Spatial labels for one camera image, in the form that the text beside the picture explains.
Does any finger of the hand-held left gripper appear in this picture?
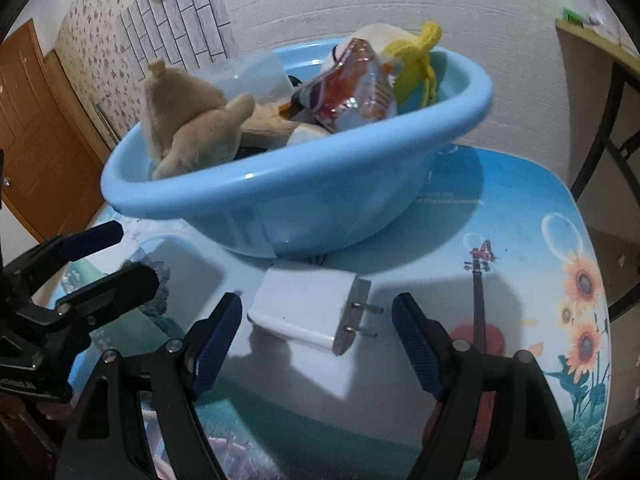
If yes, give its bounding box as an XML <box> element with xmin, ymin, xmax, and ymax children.
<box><xmin>2</xmin><ymin>220</ymin><xmax>125</xmax><ymax>302</ymax></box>
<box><xmin>55</xmin><ymin>264</ymin><xmax>161</xmax><ymax>334</ymax></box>

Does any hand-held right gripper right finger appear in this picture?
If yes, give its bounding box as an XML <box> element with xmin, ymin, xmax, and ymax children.
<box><xmin>391</xmin><ymin>291</ymin><xmax>581</xmax><ymax>480</ymax></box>

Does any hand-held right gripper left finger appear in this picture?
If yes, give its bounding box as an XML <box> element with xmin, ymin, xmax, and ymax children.
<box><xmin>54</xmin><ymin>291</ymin><xmax>244</xmax><ymax>480</ymax></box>

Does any dark green knitted cloth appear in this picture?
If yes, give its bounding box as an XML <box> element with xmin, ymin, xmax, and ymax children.
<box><xmin>122</xmin><ymin>257</ymin><xmax>186</xmax><ymax>341</ymax></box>

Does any white charger adapter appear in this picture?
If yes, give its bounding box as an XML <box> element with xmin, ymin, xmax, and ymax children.
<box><xmin>246</xmin><ymin>266</ymin><xmax>383</xmax><ymax>357</ymax></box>

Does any beige plush toy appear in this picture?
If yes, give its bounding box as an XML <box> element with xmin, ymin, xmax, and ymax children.
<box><xmin>139</xmin><ymin>59</ymin><xmax>301</xmax><ymax>181</ymax></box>

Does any light blue plastic basin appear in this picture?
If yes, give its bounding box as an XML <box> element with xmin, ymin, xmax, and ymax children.
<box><xmin>100</xmin><ymin>38</ymin><xmax>495</xmax><ymax>259</ymax></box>

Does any clear plastic container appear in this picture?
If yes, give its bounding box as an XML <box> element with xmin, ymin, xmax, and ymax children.
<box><xmin>205</xmin><ymin>54</ymin><xmax>292</xmax><ymax>106</ymax></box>

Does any orange clear snack packet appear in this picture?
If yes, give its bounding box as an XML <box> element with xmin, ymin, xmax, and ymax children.
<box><xmin>291</xmin><ymin>38</ymin><xmax>399</xmax><ymax>133</ymax></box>

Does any yellow mesh cover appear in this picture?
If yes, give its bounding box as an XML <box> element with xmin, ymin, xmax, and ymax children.
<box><xmin>382</xmin><ymin>21</ymin><xmax>443</xmax><ymax>108</ymax></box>

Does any brown wooden door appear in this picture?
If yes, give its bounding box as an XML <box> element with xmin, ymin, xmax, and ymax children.
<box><xmin>0</xmin><ymin>19</ymin><xmax>118</xmax><ymax>243</ymax></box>

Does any yellow-green table with black legs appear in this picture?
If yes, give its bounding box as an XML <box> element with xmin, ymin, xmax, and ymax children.
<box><xmin>555</xmin><ymin>19</ymin><xmax>640</xmax><ymax>326</ymax></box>

